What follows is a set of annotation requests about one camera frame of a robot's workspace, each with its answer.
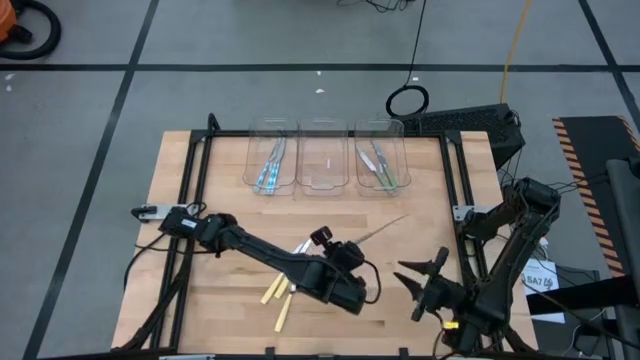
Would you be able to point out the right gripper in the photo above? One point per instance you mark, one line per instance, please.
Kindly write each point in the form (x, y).
(447, 297)

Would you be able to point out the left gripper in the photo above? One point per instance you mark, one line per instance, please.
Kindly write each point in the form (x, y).
(342, 257)

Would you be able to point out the teal white patterned knife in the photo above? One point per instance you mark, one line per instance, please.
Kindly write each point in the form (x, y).
(261, 179)
(276, 179)
(270, 181)

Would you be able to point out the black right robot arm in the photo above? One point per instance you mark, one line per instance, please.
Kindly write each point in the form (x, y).
(505, 270)

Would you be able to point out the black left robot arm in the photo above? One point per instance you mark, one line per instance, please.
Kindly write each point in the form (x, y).
(265, 252)

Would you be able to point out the clear plastic bin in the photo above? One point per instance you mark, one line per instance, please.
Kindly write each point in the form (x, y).
(255, 150)
(322, 150)
(397, 155)

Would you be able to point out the white paper label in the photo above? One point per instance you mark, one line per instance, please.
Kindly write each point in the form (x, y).
(542, 280)

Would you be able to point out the black computer case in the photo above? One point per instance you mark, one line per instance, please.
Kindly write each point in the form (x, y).
(465, 125)

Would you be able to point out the black metal beam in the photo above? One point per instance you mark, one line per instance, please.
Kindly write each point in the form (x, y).
(590, 297)

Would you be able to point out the black hazard striped platform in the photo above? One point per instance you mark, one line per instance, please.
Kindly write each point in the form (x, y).
(595, 145)

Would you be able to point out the orange vacuum cleaner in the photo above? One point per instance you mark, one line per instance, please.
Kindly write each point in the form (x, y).
(6, 22)

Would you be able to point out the grey metal post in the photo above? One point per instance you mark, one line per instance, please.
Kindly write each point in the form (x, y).
(627, 225)

